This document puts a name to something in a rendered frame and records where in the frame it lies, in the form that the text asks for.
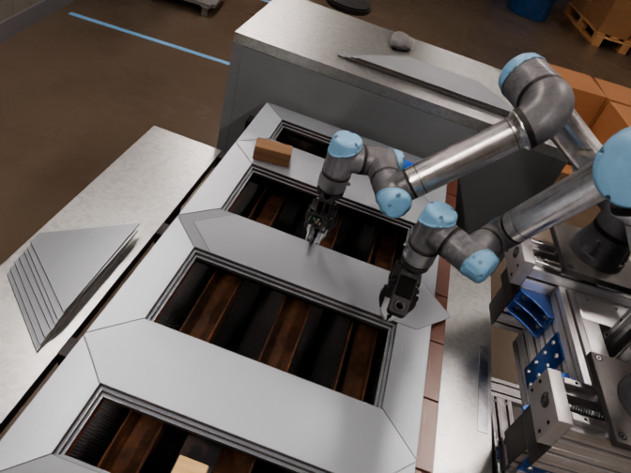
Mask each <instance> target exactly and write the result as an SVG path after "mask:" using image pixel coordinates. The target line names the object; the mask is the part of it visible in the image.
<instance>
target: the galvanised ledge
mask: <svg viewBox="0 0 631 473"><path fill-rule="evenodd" d="M490 302H491V276H489V277H488V278H487V279H486V280H485V281H483V282H481V283H475V282H473V281H472V280H470V279H469V278H468V277H466V276H463V275H462V274H461V273H460V271H458V270H457V269H456V268H455V267H453V266H452V265H451V270H450V280H449V292H448V303H447V312H448V314H449V315H450V316H451V318H448V319H446V326H445V337H444V348H443V359H442V370H441V381H440V393H439V414H438V425H437V436H436V447H435V459H434V470H433V473H492V415H491V320H490V312H489V303H490ZM480 345H482V346H484V347H487V348H488V428H487V434H484V433H482V432H479V431H477V427H478V389H479V351H480Z"/></svg>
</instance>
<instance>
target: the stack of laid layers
mask: <svg viewBox="0 0 631 473"><path fill-rule="evenodd" d="M282 130H288V131H291V132H293V133H296V134H298V135H301V136H303V137H306V138H309V139H311V140H314V141H317V142H320V143H321V144H324V145H330V142H331V139H332V138H331V137H329V136H326V135H323V134H320V133H318V132H315V131H312V130H308V129H306V128H303V127H300V126H298V125H295V124H292V123H290V122H287V121H284V120H282V121H281V123H280V124H279V126H278V127H277V129H276V130H275V131H274V132H273V133H272V135H271V136H270V139H272V140H274V141H276V139H277V138H278V136H279V135H280V133H281V132H282ZM252 175H258V176H260V177H263V178H266V179H268V180H270V181H273V182H276V183H278V184H281V185H284V186H287V187H288V188H291V189H294V190H296V191H301V192H303V193H306V194H309V195H312V196H314V197H317V196H318V195H319V193H318V191H317V189H316V187H314V186H311V185H308V184H306V183H303V182H300V181H298V180H296V179H293V178H290V177H288V176H285V175H281V174H278V173H275V172H272V171H271V170H268V169H265V168H263V167H260V166H257V165H254V164H252V165H251V166H250V168H249V169H248V170H247V172H246V173H245V175H244V176H243V178H242V179H241V180H240V182H239V183H238V184H237V186H236V187H235V189H234V190H233V192H232V193H231V195H230V196H229V197H228V199H227V200H226V202H225V203H224V205H223V207H222V208H217V209H211V210H205V211H198V212H193V213H187V214H180V215H177V216H178V218H179V220H180V222H181V224H182V226H183V227H184V229H185V231H186V233H187V235H188V237H189V239H190V240H191V242H192V244H193V246H194V248H193V249H192V251H191V253H190V254H189V256H188V257H187V259H186V260H185V261H184V263H183V264H182V266H181V267H180V269H179V270H178V272H177V274H176V275H175V276H174V278H173V279H172V281H170V283H169V284H168V286H167V287H166V288H165V290H164V291H163V293H162V295H161V296H160V298H159V299H158V301H157V302H156V303H155V305H154V306H153V308H152V309H151V311H150V312H149V314H148V315H147V316H146V319H148V320H150V321H153V322H155V321H156V319H157V318H158V316H159V315H160V313H161V312H162V310H163V308H164V307H165V305H166V304H167V302H168V301H169V299H170V298H171V296H172V295H173V294H174V293H175V291H176V290H177V288H178V286H179V285H180V283H181V282H182V280H183V279H184V277H185V276H186V274H187V273H188V271H189V270H190V268H191V267H192V265H193V263H194V262H195V260H199V261H201V262H204V263H207V264H209V265H212V266H215V267H218V268H221V269H223V270H226V271H229V272H231V273H234V274H237V275H239V276H241V277H244V278H246V279H249V280H252V281H254V282H259V283H261V284H264V285H266V286H268V287H271V288H274V289H276V290H279V291H282V292H284V293H287V294H289V295H291V296H294V297H297V298H301V299H304V300H306V301H309V302H312V303H314V304H316V305H319V306H321V307H324V308H326V309H329V310H332V311H334V312H337V313H340V314H343V315H346V316H348V317H351V318H354V319H356V320H359V321H362V322H363V323H366V324H369V325H371V326H374V327H377V328H381V329H384V330H386V331H388V333H387V338H386V343H385V348H384V353H383V358H382V362H381V367H380V372H379V377H378V381H377V390H376V395H375V400H374V406H377V407H379V408H382V404H383V398H384V393H385V388H386V383H387V377H388V372H389V367H390V362H391V356H392V347H393V342H394V336H395V332H396V326H397V322H394V321H390V322H386V321H384V320H383V319H382V316H379V315H376V314H373V313H369V312H367V311H365V310H362V309H359V308H356V307H354V306H351V305H348V304H346V303H344V302H341V301H339V300H336V299H333V298H329V297H326V296H324V295H321V294H318V293H317V292H314V291H311V290H309V289H306V288H303V287H301V286H298V285H295V284H294V283H291V282H287V281H284V280H281V279H279V278H276V277H273V276H271V275H269V274H266V273H264V272H261V271H258V270H256V269H253V268H250V267H246V266H244V265H241V264H239V263H236V262H233V261H231V260H228V259H225V258H223V257H221V256H218V255H216V254H213V253H210V251H209V249H208V247H207V245H206V243H205V241H204V239H203V238H202V237H201V235H200V233H199V232H198V230H197V228H196V226H195V224H194V223H193V221H199V220H204V219H210V218H216V217H221V216H227V215H233V214H234V213H231V212H229V209H230V208H231V206H232V205H233V204H234V203H235V201H236V200H237V198H238V197H239V195H240V193H241V192H242V190H243V189H244V187H245V186H246V184H247V183H248V181H249V180H250V178H251V177H252ZM318 197H319V196H318ZM334 203H336V204H338V206H341V207H344V208H347V209H349V210H352V211H355V212H357V213H360V214H362V215H364V216H367V217H370V218H373V219H375V220H378V221H382V222H385V223H388V224H390V225H392V226H395V227H398V228H400V229H403V230H406V231H408V233H407V238H406V242H407V243H408V239H409V237H410V235H411V233H412V231H413V229H414V227H415V223H413V222H410V221H406V220H403V219H400V218H389V217H386V216H385V215H383V214H382V213H381V211H379V210H377V209H374V208H371V207H370V206H365V205H362V204H360V203H357V202H354V201H352V200H349V199H346V198H344V197H342V198H341V199H338V200H336V201H335V202H334ZM99 383H100V382H99ZM102 400H106V401H109V402H111V403H114V404H118V405H120V406H123V407H126V408H128V409H130V410H132V411H135V412H138V413H140V414H143V415H145V416H148V417H150V418H152V419H155V420H159V421H161V422H164V423H167V424H169V425H172V426H174V427H177V428H178V429H181V430H184V431H186V432H189V433H191V434H194V435H198V436H201V437H203V438H205V439H207V440H210V441H213V442H215V443H218V444H220V445H223V446H226V447H227V448H230V449H232V450H236V451H239V452H242V453H244V454H247V455H249V456H252V457H254V458H256V459H259V460H261V461H264V462H266V463H269V464H272V465H276V466H278V467H280V468H283V469H285V470H288V471H290V472H293V473H331V472H330V471H327V470H325V469H322V468H319V467H317V466H314V465H310V464H308V463H305V462H303V461H301V460H298V459H296V458H293V457H290V456H288V455H285V454H283V453H280V452H278V451H276V450H272V449H269V448H267V447H264V446H261V445H259V444H256V443H254V442H252V441H249V440H247V439H244V438H242V437H239V436H236V435H232V434H230V433H228V432H225V431H223V430H220V429H218V428H215V427H213V426H210V425H207V424H205V423H203V422H201V421H198V420H194V419H191V418H189V417H186V416H183V415H181V414H178V413H177V412H174V411H172V410H169V409H166V408H164V407H161V406H159V405H156V404H153V403H150V402H148V401H145V400H142V399H140V398H137V397H135V396H132V395H129V394H128V393H125V392H123V391H120V390H118V389H113V388H111V387H108V386H106V385H103V384H101V383H100V384H99V386H98V387H97V389H96V390H95V392H94V393H93V394H92V396H91V397H90V399H89V400H88V402H87V403H86V405H85V406H84V408H83V409H82V411H81V412H80V414H79V415H78V417H77V418H76V420H75V421H74V422H73V423H72V424H71V426H70V427H69V429H68V431H67V432H66V433H65V435H64V436H63V438H62V439H61V441H60V442H59V444H58V445H57V447H56V448H55V449H54V451H53V453H51V454H54V455H56V456H59V457H61V458H64V459H66V460H69V461H72V462H73V463H76V464H78V465H82V466H85V467H87V468H90V469H92V470H95V471H98V472H99V473H110V472H108V471H105V470H103V469H100V468H98V467H95V466H92V465H89V464H87V463H84V462H82V461H79V460H77V459H74V458H71V457H69V456H67V455H66V454H67V453H68V451H69V449H70V448H71V446H72V445H73V443H74V442H75V440H76V439H77V437H78V436H79V434H80V433H81V431H82V430H83V429H84V427H85V426H86V424H87V423H88V421H89V420H90V418H91V417H92V415H93V414H94V412H95V411H96V409H97V408H98V406H99V405H100V403H101V401H102Z"/></svg>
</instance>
